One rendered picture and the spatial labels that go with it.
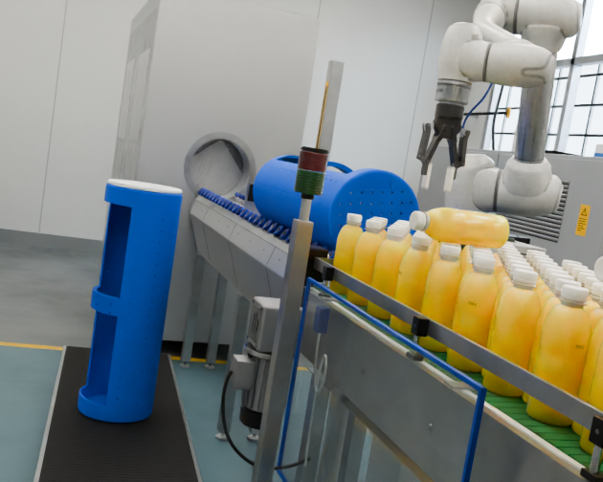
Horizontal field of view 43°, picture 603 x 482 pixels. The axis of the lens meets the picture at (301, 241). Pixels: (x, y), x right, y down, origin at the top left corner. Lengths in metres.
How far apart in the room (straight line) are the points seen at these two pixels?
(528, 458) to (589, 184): 2.73
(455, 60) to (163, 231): 1.30
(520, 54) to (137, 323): 1.64
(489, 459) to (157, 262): 1.85
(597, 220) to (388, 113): 4.39
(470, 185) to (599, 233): 1.05
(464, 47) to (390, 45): 5.78
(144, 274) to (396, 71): 5.37
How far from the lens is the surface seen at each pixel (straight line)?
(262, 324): 1.89
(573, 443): 1.18
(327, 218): 2.14
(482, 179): 2.74
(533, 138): 2.67
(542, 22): 2.55
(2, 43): 7.38
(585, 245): 3.72
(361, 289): 1.71
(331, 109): 3.63
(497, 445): 1.20
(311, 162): 1.63
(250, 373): 1.95
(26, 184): 7.35
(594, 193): 3.72
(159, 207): 2.80
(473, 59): 2.04
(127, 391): 2.94
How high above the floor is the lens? 1.24
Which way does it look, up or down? 6 degrees down
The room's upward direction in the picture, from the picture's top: 9 degrees clockwise
